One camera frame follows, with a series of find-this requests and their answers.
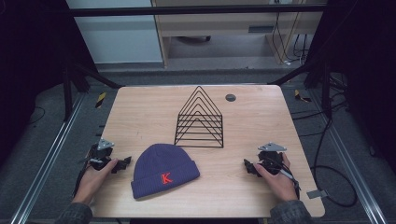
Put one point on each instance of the white cabinet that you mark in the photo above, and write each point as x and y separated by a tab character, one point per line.
121	37

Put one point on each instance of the person's left hand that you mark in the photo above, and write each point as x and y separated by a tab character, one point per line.
91	183

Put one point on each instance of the light wooden desk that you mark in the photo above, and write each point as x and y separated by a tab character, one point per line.
224	26

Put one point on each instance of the purple knitted beanie hat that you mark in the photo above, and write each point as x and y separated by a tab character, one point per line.
163	169

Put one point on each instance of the black horizontal frame bar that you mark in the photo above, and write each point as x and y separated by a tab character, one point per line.
186	10

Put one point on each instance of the yellow black striped tape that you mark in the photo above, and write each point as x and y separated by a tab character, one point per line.
100	100
299	95

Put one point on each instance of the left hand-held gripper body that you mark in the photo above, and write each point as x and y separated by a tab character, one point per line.
101	155

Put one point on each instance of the grey round table grommet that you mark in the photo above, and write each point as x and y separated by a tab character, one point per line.
230	97

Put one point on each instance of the aluminium floor rail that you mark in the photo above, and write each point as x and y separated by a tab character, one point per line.
351	161
46	161

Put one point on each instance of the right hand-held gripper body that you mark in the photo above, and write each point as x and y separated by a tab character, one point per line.
271	160

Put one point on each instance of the grey tape piece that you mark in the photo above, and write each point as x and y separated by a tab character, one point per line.
317	194

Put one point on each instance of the black curtain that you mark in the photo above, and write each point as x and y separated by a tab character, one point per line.
364	62
34	62

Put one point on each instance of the black metal stand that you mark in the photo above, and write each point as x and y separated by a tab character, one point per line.
314	74
81	79

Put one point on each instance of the person's right hand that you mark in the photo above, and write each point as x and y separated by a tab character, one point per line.
281	185

